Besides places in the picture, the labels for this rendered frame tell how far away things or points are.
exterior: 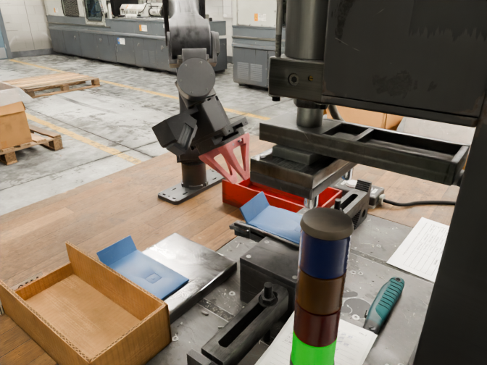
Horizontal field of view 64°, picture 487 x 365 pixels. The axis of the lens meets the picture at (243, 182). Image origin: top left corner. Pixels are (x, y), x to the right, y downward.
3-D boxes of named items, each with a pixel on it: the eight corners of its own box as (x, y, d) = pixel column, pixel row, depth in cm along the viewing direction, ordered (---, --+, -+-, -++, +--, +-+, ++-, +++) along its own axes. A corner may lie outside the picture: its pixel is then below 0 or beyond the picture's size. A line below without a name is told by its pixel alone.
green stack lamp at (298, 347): (304, 334, 37) (306, 308, 36) (340, 354, 35) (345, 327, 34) (282, 361, 35) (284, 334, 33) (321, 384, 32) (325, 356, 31)
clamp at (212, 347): (269, 319, 59) (272, 266, 55) (289, 329, 57) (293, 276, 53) (204, 390, 48) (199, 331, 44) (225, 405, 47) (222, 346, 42)
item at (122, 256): (131, 248, 73) (129, 234, 72) (189, 280, 64) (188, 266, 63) (98, 266, 68) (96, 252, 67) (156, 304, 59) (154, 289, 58)
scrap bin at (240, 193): (251, 185, 102) (251, 164, 99) (340, 214, 88) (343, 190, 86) (222, 202, 93) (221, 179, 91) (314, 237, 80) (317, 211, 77)
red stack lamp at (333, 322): (306, 307, 36) (309, 278, 34) (345, 326, 34) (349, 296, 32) (285, 332, 33) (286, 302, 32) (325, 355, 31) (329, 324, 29)
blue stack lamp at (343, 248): (312, 243, 33) (315, 208, 31) (355, 260, 31) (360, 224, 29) (288, 266, 30) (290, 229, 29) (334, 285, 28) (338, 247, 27)
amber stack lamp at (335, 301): (309, 277, 34) (311, 245, 33) (350, 295, 32) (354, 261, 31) (286, 300, 32) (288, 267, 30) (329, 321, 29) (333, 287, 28)
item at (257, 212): (261, 203, 74) (261, 190, 72) (337, 229, 65) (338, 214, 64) (239, 221, 69) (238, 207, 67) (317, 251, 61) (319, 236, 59)
